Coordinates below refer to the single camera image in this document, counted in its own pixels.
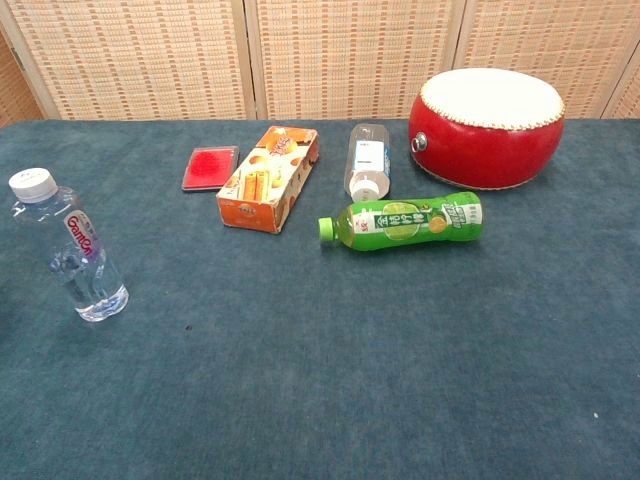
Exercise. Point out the green lime drink bottle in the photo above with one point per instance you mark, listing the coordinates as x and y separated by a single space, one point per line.
405 225

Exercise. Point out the brown woven screen panel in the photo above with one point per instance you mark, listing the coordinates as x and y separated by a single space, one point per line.
10 85

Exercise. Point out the blue table cloth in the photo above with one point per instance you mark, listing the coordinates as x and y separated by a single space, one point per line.
320 350

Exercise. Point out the clear bottle white blue label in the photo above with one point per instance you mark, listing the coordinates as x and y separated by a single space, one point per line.
367 155

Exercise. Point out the orange cardboard snack box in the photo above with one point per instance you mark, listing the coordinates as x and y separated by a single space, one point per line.
270 180

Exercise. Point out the red drum white skin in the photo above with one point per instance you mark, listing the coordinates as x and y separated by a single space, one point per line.
485 135

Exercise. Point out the beige woven screen panel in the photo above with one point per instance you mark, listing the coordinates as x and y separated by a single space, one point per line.
350 55
627 100
150 60
550 35

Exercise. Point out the red ink pad case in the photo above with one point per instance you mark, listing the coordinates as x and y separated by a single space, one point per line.
210 167

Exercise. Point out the transparent water bottle white cap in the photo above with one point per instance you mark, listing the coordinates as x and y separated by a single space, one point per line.
75 250

